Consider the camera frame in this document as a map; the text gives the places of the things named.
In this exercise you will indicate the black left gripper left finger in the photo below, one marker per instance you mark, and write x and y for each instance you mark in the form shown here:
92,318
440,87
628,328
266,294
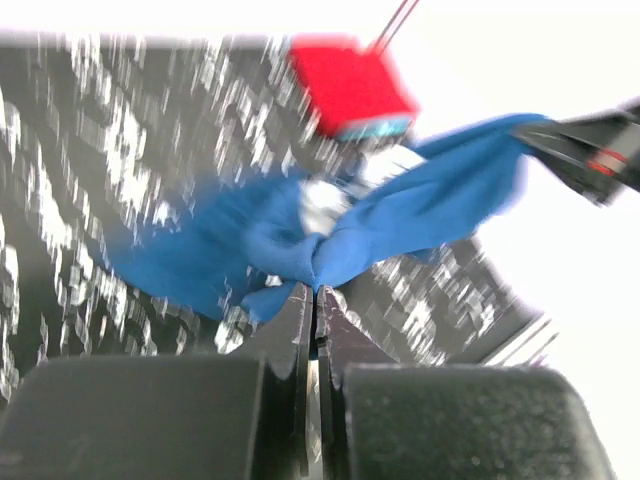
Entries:
195,416

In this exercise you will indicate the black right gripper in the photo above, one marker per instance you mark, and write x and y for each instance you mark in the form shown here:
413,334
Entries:
595,155

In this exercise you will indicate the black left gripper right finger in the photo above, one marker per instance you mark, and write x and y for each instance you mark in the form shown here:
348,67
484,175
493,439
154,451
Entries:
383,420

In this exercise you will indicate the blue printed t shirt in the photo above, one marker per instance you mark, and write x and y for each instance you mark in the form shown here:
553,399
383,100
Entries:
246,246

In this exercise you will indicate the teal folded t shirt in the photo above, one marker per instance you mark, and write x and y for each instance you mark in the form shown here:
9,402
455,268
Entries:
391,126

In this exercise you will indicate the red folded t shirt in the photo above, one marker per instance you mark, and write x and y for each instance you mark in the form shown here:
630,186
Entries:
346,82

